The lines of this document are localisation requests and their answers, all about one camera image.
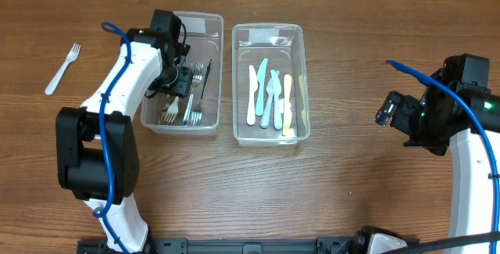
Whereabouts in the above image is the white plastic fork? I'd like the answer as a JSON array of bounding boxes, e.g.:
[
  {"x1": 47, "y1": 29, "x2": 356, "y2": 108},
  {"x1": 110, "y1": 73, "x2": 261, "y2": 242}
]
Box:
[{"x1": 165, "y1": 97, "x2": 179, "y2": 124}]

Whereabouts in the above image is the dark handled metal fork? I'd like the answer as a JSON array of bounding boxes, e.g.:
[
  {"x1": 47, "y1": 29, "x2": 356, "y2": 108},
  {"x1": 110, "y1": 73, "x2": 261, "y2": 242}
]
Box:
[{"x1": 191, "y1": 60, "x2": 212, "y2": 126}]

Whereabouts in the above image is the thick handled metal fork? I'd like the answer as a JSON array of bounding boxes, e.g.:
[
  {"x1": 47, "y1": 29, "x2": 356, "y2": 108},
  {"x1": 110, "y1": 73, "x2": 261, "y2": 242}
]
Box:
[{"x1": 159, "y1": 95, "x2": 170, "y2": 125}]

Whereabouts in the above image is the white plastic knife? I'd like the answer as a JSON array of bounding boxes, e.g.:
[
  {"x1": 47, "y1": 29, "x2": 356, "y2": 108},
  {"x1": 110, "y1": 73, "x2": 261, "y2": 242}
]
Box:
[
  {"x1": 246, "y1": 65, "x2": 258, "y2": 126},
  {"x1": 270, "y1": 70, "x2": 283, "y2": 131}
]

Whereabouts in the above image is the light blue plastic knife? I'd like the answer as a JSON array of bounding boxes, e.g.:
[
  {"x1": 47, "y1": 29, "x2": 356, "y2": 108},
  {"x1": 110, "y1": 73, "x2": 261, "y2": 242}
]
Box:
[{"x1": 260, "y1": 78, "x2": 274, "y2": 129}]

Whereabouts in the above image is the yellow plastic knife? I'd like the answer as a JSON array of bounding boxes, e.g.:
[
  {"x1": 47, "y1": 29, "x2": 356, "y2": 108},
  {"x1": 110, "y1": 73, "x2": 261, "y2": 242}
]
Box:
[{"x1": 283, "y1": 74, "x2": 292, "y2": 136}]

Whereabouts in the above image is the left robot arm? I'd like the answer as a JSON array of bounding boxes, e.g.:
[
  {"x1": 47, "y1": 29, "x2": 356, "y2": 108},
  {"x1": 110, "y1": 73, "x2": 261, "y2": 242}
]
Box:
[{"x1": 55, "y1": 9, "x2": 193, "y2": 253}]

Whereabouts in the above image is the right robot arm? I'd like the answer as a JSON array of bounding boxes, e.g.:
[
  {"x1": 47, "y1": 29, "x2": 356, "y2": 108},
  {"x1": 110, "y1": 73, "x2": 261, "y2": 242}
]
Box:
[{"x1": 375, "y1": 54, "x2": 499, "y2": 253}]

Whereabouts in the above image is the left clear plastic container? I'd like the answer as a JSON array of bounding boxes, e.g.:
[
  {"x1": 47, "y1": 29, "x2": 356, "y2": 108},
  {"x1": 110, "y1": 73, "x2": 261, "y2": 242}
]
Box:
[{"x1": 141, "y1": 11, "x2": 223, "y2": 135}]

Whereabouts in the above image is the clear plastic container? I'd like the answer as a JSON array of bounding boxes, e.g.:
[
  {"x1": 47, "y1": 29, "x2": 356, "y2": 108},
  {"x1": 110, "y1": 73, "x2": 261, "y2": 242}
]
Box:
[
  {"x1": 141, "y1": 11, "x2": 223, "y2": 135},
  {"x1": 232, "y1": 23, "x2": 310, "y2": 147}
]

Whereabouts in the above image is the right clear plastic container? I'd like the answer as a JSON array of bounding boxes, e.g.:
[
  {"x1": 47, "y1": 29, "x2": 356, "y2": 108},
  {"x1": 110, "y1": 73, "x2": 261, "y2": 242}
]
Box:
[{"x1": 232, "y1": 23, "x2": 310, "y2": 147}]

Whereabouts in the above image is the light blue plastic fork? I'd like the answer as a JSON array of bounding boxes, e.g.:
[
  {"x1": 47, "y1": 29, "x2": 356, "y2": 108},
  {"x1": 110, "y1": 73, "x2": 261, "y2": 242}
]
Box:
[{"x1": 45, "y1": 43, "x2": 81, "y2": 95}]

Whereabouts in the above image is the right blue cable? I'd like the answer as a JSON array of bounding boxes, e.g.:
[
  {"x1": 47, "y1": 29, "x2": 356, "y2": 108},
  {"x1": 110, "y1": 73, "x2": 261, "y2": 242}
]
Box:
[{"x1": 385, "y1": 59, "x2": 500, "y2": 234}]

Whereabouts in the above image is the blue cable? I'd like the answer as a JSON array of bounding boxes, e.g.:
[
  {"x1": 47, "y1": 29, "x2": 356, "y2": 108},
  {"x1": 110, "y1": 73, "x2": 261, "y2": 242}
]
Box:
[
  {"x1": 385, "y1": 59, "x2": 500, "y2": 234},
  {"x1": 92, "y1": 21, "x2": 133, "y2": 254}
]

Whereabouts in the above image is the black corrugated hose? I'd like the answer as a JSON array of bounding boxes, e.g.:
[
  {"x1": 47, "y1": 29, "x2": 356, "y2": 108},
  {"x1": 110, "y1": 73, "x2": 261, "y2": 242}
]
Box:
[{"x1": 390, "y1": 231, "x2": 500, "y2": 254}]

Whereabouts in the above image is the left blue cable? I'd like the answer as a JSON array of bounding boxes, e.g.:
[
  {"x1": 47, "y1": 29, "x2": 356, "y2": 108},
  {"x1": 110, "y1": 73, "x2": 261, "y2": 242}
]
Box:
[{"x1": 92, "y1": 21, "x2": 133, "y2": 254}]

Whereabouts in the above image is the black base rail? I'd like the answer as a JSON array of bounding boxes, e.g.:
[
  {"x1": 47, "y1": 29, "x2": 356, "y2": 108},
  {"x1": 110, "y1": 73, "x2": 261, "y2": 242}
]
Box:
[{"x1": 77, "y1": 226, "x2": 421, "y2": 254}]

